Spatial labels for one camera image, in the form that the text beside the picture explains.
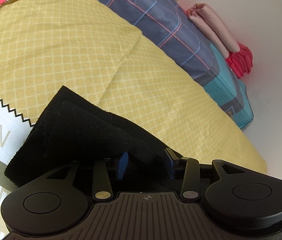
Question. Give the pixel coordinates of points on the black knit pants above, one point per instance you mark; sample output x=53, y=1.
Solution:
x=72, y=132

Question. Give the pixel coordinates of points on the purple plaid folded duvet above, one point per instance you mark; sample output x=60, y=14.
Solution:
x=165, y=23

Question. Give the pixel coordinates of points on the pink folded blanket stack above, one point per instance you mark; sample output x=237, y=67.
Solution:
x=213, y=28

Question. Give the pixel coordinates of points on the red folded clothes stack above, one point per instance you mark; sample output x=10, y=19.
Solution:
x=240, y=62

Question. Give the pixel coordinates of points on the yellow quilted blanket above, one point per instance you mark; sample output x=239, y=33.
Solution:
x=83, y=45

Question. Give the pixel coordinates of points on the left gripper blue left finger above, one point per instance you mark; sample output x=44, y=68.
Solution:
x=106, y=171

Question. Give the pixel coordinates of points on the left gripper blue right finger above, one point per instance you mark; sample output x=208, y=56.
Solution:
x=186, y=172

